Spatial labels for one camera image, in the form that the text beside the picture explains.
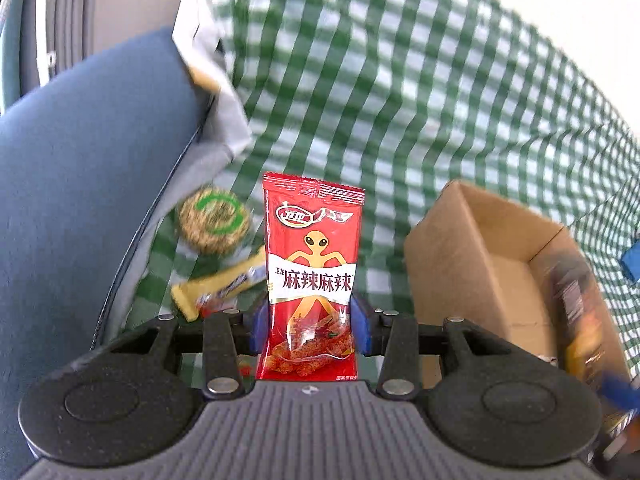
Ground yellow snack bar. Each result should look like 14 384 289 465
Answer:
171 247 267 322

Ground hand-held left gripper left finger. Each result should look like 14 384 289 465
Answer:
131 294 272 400

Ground white striped cloth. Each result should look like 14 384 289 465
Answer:
172 0 254 162

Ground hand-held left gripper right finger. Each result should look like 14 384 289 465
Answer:
350 294 507 401

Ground red spicy strip snack packet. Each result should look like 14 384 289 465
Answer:
255 171 366 384

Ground green white checkered cloth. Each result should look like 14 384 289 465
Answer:
125 0 640 391

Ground round green snack packet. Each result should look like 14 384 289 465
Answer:
177 186 252 257

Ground dark snack packet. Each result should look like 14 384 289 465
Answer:
547 250 629 402

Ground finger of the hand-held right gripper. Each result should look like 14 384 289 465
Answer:
600 374 640 414
621 244 640 282

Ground grey curtain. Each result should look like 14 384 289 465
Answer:
0 0 97 111

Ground brown cardboard box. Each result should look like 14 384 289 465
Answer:
404 180 634 412

